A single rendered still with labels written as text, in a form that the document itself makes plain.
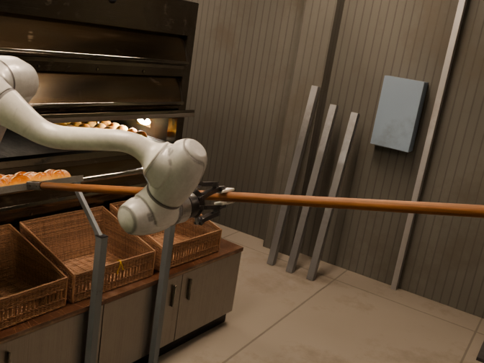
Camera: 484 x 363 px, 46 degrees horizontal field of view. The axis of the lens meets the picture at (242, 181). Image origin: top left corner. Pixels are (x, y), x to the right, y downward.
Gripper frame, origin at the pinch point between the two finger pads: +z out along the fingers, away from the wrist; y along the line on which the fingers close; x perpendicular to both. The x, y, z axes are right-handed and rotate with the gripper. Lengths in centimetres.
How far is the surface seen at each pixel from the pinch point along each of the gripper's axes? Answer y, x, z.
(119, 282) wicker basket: 60, -117, 60
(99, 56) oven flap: -59, -135, 73
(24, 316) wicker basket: 61, -118, 4
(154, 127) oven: -19, -169, 147
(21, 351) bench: 75, -116, 0
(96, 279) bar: 50, -105, 35
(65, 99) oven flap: -37, -143, 55
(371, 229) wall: 81, -91, 335
